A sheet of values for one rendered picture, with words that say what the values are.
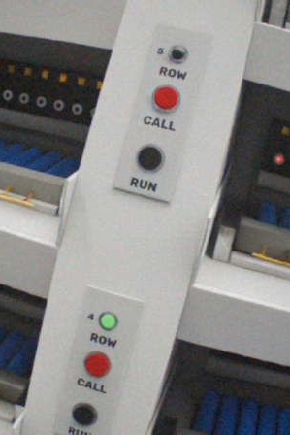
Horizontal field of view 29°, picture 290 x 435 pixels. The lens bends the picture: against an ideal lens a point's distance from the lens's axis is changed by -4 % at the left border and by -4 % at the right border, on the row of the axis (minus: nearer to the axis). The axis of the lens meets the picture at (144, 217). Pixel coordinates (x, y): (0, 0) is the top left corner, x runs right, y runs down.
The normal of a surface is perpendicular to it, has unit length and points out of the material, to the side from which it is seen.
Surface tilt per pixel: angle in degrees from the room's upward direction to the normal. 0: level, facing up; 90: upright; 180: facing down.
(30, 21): 109
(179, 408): 18
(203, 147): 90
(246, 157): 90
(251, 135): 90
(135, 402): 90
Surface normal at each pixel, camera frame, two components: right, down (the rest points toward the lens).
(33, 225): 0.19, -0.91
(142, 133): -0.15, 0.01
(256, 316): -0.23, 0.32
